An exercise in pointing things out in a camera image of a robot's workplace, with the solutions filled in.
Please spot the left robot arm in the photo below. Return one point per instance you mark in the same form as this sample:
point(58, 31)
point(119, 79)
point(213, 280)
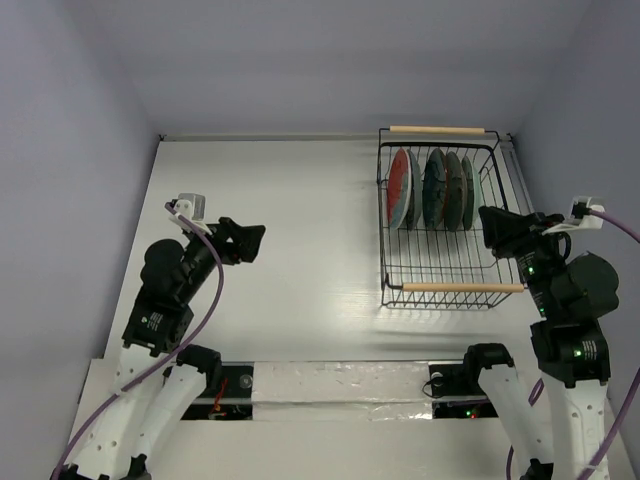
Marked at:
point(160, 370)

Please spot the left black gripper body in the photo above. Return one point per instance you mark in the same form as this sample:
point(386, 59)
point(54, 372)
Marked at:
point(202, 257)

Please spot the grey reindeer plate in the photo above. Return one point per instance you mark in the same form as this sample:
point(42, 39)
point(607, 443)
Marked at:
point(456, 193)

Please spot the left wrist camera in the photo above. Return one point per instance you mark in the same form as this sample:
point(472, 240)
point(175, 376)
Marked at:
point(190, 205)

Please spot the dark teal glazed plate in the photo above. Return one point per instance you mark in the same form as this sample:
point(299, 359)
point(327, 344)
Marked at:
point(434, 189)

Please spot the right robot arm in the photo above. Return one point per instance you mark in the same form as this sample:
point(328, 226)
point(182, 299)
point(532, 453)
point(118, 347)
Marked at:
point(570, 295)

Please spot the red and teal plate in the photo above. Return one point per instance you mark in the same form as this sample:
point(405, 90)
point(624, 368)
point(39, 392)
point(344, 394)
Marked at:
point(398, 189)

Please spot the mint green plate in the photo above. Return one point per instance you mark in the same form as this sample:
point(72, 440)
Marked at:
point(473, 195)

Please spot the black wire dish rack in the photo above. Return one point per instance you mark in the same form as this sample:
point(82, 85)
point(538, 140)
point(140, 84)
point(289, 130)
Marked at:
point(441, 269)

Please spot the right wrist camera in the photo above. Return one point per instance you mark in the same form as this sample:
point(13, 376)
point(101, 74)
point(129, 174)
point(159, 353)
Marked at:
point(582, 216)

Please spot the white blue floral plate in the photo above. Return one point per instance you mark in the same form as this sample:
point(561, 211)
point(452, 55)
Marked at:
point(414, 213)

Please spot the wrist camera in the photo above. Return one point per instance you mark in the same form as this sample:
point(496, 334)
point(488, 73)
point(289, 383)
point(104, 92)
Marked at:
point(582, 216)
point(190, 205)

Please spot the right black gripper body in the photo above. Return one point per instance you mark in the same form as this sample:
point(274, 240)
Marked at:
point(523, 236)

